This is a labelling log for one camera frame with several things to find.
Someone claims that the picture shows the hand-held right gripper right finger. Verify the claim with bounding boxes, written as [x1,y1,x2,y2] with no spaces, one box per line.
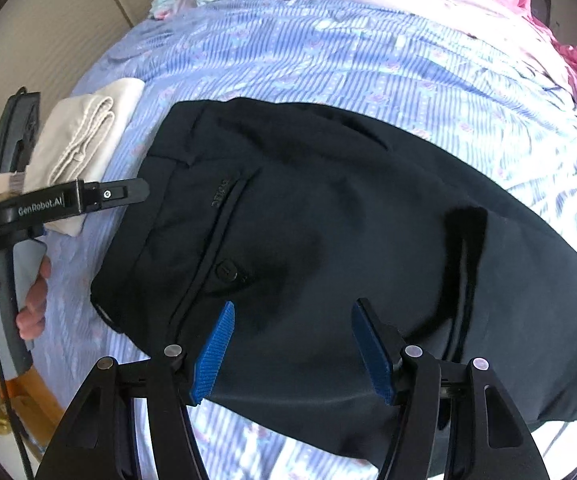
[351,298,551,480]

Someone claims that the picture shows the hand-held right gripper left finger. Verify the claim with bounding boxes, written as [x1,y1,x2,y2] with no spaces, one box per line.
[33,301,236,480]

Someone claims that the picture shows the wooden bed frame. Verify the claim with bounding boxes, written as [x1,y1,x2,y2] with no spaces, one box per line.
[0,370,64,456]

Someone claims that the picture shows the person's left hand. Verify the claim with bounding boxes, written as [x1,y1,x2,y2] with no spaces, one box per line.
[0,255,52,341]

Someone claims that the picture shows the black pants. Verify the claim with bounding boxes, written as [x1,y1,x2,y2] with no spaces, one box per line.
[90,97,577,478]

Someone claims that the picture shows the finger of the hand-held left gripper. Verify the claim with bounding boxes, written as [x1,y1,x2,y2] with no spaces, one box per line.
[81,177,150,211]

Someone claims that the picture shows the blue striped bed sheet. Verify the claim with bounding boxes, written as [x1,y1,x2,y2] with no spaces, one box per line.
[28,0,577,480]

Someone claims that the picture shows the black cable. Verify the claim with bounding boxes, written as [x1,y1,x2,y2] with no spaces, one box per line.
[0,200,36,480]

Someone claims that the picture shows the folded beige pants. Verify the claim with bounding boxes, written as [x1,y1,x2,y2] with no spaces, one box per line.
[21,77,146,238]

